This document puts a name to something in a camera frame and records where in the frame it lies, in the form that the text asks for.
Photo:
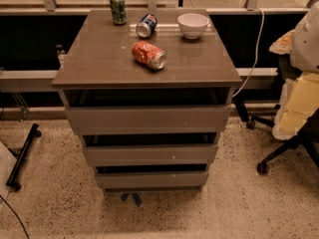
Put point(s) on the grey drawer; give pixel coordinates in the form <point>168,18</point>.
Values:
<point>155,180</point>
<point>149,154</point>
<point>90,121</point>

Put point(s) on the blue tape cross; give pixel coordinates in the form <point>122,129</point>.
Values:
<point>135,197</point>

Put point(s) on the grey bottom drawer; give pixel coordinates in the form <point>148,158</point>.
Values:
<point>155,180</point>

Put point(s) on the green soda can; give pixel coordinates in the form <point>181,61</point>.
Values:
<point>118,10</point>

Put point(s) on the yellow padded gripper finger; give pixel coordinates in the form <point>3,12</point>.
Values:
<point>299,100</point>

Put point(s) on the black wheeled stand leg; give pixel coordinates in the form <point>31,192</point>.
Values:
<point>21,155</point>

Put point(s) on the black office chair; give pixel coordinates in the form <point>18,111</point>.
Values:
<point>306,135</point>

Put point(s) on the grey top drawer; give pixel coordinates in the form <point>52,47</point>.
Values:
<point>90,121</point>

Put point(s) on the red coke can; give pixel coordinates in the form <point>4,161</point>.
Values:
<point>149,55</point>

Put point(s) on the grey drawer cabinet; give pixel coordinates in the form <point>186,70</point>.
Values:
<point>100,72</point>

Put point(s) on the blue pepsi can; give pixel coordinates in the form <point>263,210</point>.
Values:
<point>147,25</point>

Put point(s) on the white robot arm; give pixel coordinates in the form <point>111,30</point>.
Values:
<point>302,43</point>

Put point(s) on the white bowl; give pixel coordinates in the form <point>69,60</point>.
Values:
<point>192,25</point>

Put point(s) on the metal window railing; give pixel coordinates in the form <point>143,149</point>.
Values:
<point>153,0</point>

